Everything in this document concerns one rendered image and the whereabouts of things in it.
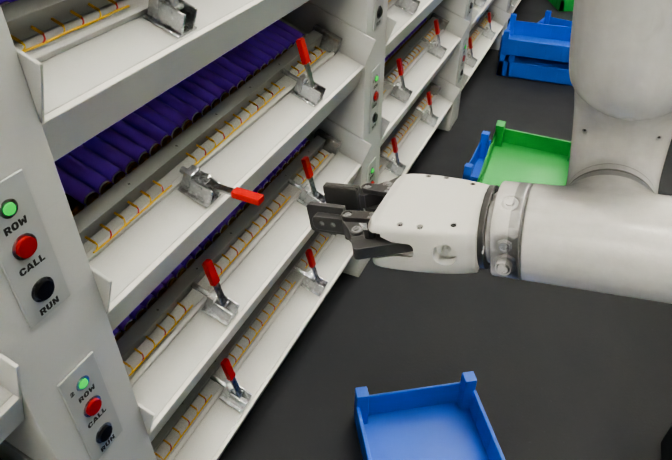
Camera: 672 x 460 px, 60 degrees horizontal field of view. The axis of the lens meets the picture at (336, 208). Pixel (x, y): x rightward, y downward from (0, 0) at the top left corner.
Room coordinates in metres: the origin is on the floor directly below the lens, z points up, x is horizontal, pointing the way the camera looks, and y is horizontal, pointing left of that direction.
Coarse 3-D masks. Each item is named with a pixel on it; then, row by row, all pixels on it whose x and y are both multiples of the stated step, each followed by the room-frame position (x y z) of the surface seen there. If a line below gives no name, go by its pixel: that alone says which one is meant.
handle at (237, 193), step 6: (210, 174) 0.53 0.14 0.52; (204, 180) 0.53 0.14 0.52; (210, 186) 0.52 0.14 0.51; (216, 186) 0.52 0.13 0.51; (222, 186) 0.52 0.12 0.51; (228, 186) 0.52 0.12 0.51; (222, 192) 0.52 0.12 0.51; (228, 192) 0.51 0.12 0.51; (234, 192) 0.51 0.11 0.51; (240, 192) 0.51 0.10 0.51; (246, 192) 0.51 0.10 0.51; (252, 192) 0.51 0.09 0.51; (234, 198) 0.51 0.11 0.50; (240, 198) 0.50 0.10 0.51; (246, 198) 0.50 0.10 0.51; (252, 198) 0.50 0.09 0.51; (258, 198) 0.50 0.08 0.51; (258, 204) 0.50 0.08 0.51
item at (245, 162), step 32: (320, 32) 0.92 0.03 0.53; (352, 32) 0.92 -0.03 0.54; (352, 64) 0.90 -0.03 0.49; (288, 96) 0.76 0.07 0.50; (224, 128) 0.66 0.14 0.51; (256, 128) 0.67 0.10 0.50; (288, 128) 0.69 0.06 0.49; (192, 160) 0.58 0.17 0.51; (224, 160) 0.60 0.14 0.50; (256, 160) 0.61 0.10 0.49; (160, 224) 0.48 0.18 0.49; (192, 224) 0.49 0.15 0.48; (96, 256) 0.42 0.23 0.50; (128, 256) 0.43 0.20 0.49; (160, 256) 0.44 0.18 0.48; (128, 288) 0.39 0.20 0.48
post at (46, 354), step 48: (0, 48) 0.35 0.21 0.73; (0, 96) 0.34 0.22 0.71; (0, 144) 0.33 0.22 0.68; (48, 192) 0.35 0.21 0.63; (0, 288) 0.29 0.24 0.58; (96, 288) 0.36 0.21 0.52; (0, 336) 0.28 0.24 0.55; (48, 336) 0.31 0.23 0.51; (96, 336) 0.35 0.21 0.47; (48, 384) 0.30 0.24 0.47; (48, 432) 0.28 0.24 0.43; (144, 432) 0.36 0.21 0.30
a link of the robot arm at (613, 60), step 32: (576, 0) 0.38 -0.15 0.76; (608, 0) 0.35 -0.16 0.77; (640, 0) 0.33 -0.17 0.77; (576, 32) 0.37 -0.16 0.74; (608, 32) 0.34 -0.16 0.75; (640, 32) 0.33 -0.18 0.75; (576, 64) 0.36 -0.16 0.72; (608, 64) 0.34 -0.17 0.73; (640, 64) 0.33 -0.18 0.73; (576, 96) 0.44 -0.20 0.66; (608, 96) 0.34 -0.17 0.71; (640, 96) 0.33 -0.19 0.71; (576, 128) 0.45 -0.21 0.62; (608, 128) 0.43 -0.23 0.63; (640, 128) 0.42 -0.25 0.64; (576, 160) 0.45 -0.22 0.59; (608, 160) 0.43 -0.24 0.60; (640, 160) 0.42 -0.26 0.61
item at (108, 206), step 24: (312, 48) 0.89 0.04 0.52; (264, 72) 0.76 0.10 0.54; (240, 96) 0.69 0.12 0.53; (216, 120) 0.63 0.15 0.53; (240, 120) 0.67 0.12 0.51; (168, 144) 0.57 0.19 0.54; (192, 144) 0.59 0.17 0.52; (144, 168) 0.52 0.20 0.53; (168, 168) 0.55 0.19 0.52; (120, 192) 0.48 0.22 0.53; (144, 192) 0.50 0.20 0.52; (96, 216) 0.44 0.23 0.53; (120, 216) 0.46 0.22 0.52
